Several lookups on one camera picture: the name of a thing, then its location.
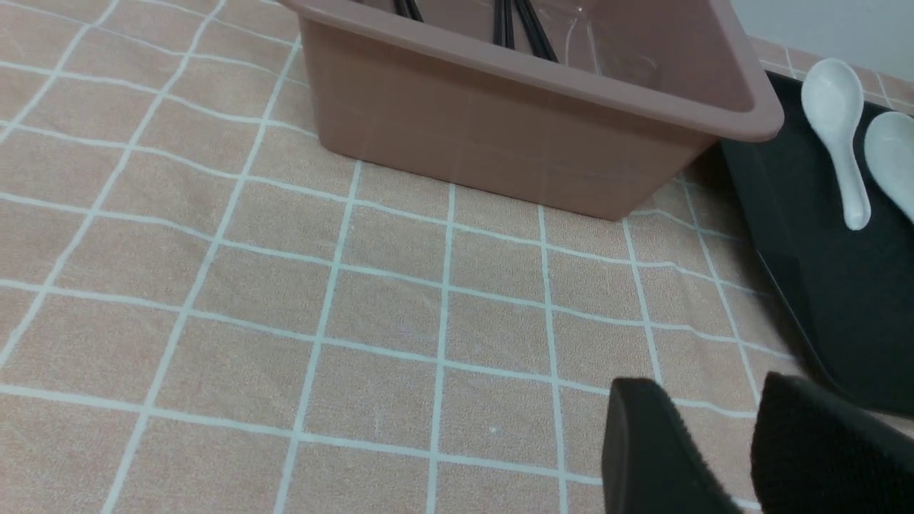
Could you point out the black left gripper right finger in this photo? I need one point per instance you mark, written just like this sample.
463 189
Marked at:
813 452

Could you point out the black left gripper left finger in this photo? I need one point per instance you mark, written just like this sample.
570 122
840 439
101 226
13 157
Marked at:
650 463

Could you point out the white ceramic spoon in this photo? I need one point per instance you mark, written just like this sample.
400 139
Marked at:
888 151
833 102

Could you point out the white ceramic spoon far left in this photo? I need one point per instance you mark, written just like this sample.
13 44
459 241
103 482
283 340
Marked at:
833 102

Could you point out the pink checkered tablecloth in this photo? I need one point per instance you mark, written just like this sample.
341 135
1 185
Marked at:
205 310

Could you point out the black chopstick in bin rightmost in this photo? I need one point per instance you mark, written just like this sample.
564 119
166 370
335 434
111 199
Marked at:
510 36

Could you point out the pink plastic bin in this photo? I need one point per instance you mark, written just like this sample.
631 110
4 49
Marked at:
599 104

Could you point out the black plastic tray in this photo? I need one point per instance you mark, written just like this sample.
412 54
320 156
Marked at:
849 293

